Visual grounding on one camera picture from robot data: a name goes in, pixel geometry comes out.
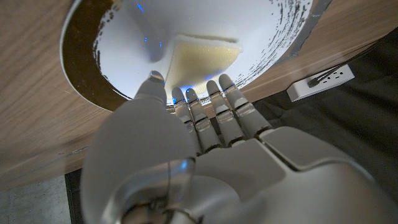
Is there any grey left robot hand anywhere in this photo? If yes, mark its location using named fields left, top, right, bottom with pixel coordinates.
left=80, top=70, right=398, bottom=224

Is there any pale yellow sponge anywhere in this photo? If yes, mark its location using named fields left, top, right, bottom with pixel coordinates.
left=164, top=34, right=243, bottom=95

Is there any white paper plate dark rim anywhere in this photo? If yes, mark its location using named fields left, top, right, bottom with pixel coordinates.
left=60, top=0, right=315, bottom=112

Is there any white power strip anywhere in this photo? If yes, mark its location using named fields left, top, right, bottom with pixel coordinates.
left=285, top=63, right=356, bottom=103

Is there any grey tape outline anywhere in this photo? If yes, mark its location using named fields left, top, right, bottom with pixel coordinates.
left=273, top=0, right=333, bottom=65

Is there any black power cord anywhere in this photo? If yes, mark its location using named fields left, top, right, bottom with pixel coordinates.
left=307, top=43, right=384, bottom=88

